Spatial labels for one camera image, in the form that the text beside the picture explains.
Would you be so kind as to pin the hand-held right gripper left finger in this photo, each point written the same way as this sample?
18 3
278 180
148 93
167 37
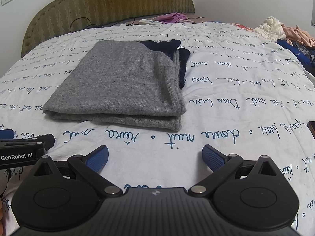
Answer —
98 158

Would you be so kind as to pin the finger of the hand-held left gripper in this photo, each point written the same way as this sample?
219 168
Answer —
6 134
48 141

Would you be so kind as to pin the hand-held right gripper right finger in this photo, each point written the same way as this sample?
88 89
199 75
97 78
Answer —
212 157

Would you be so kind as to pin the grey sweater with navy sleeves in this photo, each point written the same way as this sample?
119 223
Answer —
118 78

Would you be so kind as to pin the white quilt with script print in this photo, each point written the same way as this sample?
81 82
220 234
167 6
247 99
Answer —
246 78

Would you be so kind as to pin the blue cloth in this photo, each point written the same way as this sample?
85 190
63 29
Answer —
294 51

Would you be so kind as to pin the floral cloth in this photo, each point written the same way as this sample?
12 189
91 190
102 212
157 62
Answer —
242 26

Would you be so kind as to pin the purple cloth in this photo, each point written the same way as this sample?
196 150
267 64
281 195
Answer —
172 17

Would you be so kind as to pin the white power strip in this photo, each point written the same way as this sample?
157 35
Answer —
150 21

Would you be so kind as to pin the pink cloth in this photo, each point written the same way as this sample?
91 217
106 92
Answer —
299 35

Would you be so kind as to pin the olive padded headboard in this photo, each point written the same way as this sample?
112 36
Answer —
110 0

